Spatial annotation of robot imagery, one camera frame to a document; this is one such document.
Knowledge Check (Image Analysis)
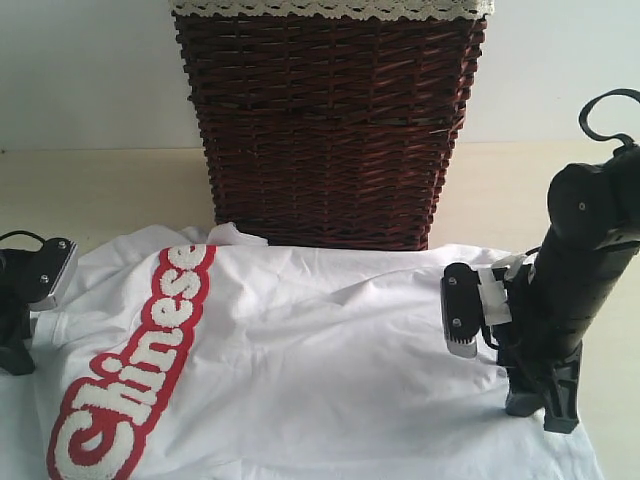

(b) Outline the white t-shirt with red lettering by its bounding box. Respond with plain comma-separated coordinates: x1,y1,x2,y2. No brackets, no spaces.
1,224,601,479

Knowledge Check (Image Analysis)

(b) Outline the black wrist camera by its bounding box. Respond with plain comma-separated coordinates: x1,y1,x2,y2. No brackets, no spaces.
439,254,526,359
22,237,78,312

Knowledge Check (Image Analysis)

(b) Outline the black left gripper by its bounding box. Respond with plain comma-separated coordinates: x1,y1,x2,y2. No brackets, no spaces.
0,249,38,376

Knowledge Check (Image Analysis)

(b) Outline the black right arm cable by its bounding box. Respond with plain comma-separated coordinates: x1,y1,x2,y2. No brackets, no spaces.
578,88,640,154

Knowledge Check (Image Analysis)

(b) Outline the dark red wicker basket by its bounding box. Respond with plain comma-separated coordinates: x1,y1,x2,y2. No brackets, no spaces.
174,13,487,251

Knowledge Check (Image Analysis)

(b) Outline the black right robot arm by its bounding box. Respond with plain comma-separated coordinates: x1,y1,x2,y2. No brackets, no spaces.
495,145,639,434

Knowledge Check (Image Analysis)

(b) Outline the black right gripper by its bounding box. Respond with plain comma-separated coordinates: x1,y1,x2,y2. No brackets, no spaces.
494,263,585,434

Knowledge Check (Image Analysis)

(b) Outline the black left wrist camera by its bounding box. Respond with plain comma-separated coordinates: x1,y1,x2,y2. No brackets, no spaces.
22,237,78,312

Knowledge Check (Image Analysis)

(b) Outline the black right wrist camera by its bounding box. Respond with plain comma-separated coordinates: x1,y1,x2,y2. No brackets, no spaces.
439,254,526,359

